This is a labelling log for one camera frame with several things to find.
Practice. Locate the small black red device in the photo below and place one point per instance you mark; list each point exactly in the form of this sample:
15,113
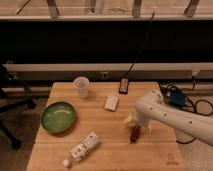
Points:
123,89

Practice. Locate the plastic bottle with label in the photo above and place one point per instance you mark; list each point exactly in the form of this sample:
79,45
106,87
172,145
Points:
79,152

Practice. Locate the blue box on floor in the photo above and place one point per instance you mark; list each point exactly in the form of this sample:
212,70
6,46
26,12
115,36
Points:
177,98

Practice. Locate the black office chair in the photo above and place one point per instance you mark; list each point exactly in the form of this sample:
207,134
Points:
6,76

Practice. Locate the green bowl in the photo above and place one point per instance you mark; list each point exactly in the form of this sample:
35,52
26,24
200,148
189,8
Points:
58,117

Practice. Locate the white sponge block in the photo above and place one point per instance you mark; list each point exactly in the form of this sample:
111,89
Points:
111,103

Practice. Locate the clear plastic cup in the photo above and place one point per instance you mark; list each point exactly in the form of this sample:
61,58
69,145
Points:
81,85

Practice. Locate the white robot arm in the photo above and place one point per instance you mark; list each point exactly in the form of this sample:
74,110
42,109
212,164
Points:
151,106

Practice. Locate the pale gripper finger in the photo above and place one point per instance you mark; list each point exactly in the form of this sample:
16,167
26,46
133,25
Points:
128,121
148,129

